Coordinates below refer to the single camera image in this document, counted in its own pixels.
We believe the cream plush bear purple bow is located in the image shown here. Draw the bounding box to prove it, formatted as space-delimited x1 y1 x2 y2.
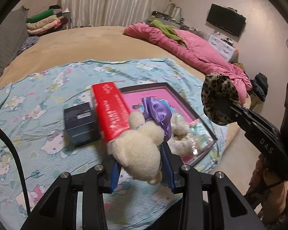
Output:
112 98 172 185

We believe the green wet wipes pack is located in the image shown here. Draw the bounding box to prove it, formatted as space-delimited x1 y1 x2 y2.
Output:
190 120 213 149

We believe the leopard print cloth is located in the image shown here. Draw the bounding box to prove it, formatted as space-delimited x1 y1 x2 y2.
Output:
201 73 240 126

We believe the floral white cloth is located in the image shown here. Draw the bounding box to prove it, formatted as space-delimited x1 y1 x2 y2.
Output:
167 113 197 157

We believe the person's right hand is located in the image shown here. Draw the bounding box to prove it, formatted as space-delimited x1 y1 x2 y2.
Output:
247 154 288 225

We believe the red white tissue pack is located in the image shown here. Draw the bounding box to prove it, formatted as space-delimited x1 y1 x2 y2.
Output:
91 82 130 154

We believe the dark navy small box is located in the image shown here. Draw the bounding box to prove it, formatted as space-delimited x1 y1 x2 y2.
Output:
63 102 101 146

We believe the dark clothes pile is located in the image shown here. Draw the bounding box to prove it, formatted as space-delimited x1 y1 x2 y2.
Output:
251 73 268 102

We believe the pink children's book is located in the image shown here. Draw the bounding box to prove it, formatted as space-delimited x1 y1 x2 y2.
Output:
120 87 199 123

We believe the dark shallow box tray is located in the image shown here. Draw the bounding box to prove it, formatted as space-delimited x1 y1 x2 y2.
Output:
120 83 217 167

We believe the light blue cartoon blanket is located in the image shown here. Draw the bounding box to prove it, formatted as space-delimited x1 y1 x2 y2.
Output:
0 58 228 229

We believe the white drawer cabinet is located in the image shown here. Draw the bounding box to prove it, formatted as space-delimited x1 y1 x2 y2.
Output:
208 34 238 63

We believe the pink quilted duvet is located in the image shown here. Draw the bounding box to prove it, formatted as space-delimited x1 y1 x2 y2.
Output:
124 22 252 104

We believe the green garment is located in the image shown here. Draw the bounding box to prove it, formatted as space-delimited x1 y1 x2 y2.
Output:
149 20 186 47

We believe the stack of folded clothes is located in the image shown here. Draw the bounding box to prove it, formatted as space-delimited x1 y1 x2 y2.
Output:
26 5 70 36

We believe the white striped curtain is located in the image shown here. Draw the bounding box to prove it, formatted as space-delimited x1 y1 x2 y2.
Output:
61 0 154 28

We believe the grey quilted headboard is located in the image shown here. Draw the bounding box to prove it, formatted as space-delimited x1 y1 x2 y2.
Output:
0 7 28 77

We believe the black cable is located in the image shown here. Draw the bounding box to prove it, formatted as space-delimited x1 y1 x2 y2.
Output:
0 120 32 217

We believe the black wall television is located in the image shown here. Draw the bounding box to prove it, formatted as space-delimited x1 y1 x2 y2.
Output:
206 4 246 37

